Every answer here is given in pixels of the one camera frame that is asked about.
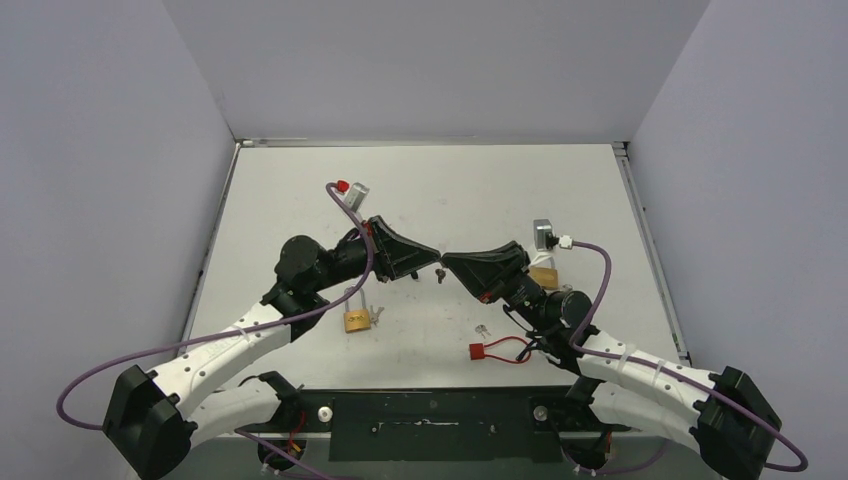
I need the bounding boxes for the keys near red lock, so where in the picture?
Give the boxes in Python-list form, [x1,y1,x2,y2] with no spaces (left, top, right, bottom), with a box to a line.
[474,324,491,340]

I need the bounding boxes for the brass padlock short shackle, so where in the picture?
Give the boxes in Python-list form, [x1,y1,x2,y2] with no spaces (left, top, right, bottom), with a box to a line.
[528,266,560,290]

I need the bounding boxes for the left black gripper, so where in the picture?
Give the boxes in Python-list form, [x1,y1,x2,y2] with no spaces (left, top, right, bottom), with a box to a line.
[311,216,442,293]

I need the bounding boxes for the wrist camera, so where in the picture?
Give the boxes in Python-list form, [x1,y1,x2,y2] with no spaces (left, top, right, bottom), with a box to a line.
[335,180,370,212]
[529,219,574,268]

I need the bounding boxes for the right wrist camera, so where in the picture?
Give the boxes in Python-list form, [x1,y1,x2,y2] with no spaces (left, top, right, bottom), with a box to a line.
[529,219,574,268]

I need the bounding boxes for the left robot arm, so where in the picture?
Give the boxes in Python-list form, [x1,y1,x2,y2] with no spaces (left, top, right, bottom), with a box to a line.
[101,216,440,479]

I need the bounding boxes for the keys beside long-shackle padlock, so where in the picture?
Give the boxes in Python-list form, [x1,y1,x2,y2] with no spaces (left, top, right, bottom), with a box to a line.
[369,305,385,326]

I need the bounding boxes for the red cable lock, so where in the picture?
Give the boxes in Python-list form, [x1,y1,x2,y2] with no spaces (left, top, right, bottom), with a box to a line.
[467,336,532,365]

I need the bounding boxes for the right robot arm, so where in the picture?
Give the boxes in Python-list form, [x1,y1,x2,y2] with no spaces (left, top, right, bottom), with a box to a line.
[441,242,782,479]

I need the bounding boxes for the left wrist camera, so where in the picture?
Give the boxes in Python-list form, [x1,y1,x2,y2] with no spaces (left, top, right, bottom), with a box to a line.
[335,180,370,212]

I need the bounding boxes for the brass padlock long shackle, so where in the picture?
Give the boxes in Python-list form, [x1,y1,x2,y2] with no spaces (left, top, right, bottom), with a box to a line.
[343,287,372,334]

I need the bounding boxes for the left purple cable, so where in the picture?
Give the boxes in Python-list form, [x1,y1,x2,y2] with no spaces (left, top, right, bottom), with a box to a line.
[56,182,376,480]

